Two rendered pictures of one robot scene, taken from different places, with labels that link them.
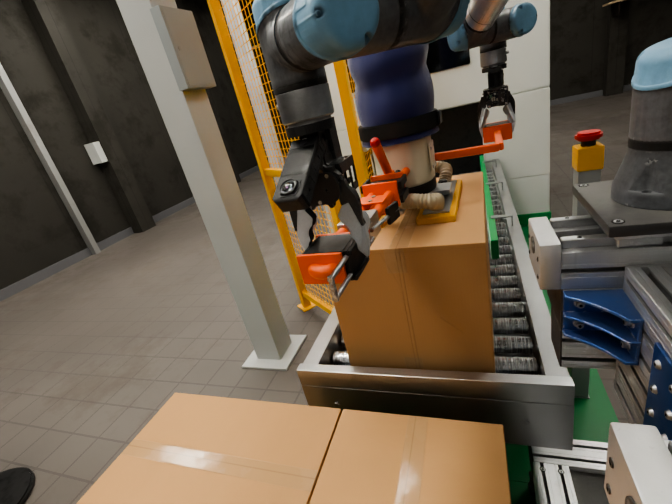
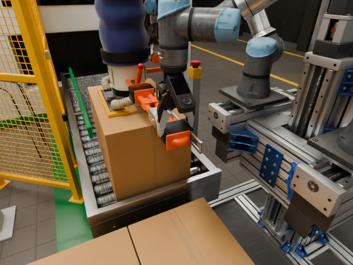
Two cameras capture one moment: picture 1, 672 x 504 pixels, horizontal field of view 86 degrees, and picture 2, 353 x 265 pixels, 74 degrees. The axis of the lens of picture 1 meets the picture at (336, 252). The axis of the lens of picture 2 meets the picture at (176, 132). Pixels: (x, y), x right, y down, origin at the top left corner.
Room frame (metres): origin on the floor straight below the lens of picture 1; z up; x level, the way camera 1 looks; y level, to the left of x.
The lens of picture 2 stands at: (0.13, 0.46, 1.45)
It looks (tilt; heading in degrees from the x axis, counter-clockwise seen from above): 31 degrees down; 310
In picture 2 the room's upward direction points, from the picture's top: straight up
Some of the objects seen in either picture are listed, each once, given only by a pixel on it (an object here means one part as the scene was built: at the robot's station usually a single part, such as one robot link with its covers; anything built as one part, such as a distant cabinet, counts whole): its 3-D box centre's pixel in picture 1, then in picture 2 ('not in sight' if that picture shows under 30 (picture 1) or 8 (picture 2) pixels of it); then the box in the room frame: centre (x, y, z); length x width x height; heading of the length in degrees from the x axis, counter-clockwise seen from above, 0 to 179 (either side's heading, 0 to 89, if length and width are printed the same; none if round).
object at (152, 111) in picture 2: (359, 227); (159, 116); (0.65, -0.06, 1.07); 0.07 x 0.07 x 0.04; 64
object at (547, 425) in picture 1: (423, 411); (162, 209); (0.73, -0.13, 0.47); 0.70 x 0.03 x 0.15; 66
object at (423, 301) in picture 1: (422, 263); (136, 132); (1.05, -0.27, 0.75); 0.60 x 0.40 x 0.40; 155
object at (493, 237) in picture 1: (493, 190); not in sight; (2.02, -0.99, 0.60); 1.60 x 0.11 x 0.09; 156
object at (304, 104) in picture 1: (303, 107); (172, 56); (0.54, -0.01, 1.30); 0.08 x 0.08 x 0.05
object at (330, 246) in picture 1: (331, 257); (173, 134); (0.53, 0.01, 1.07); 0.08 x 0.07 x 0.05; 154
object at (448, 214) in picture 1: (441, 194); not in sight; (1.02, -0.35, 0.97); 0.34 x 0.10 x 0.05; 154
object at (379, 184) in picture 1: (384, 190); (142, 93); (0.84, -0.15, 1.08); 0.10 x 0.08 x 0.06; 64
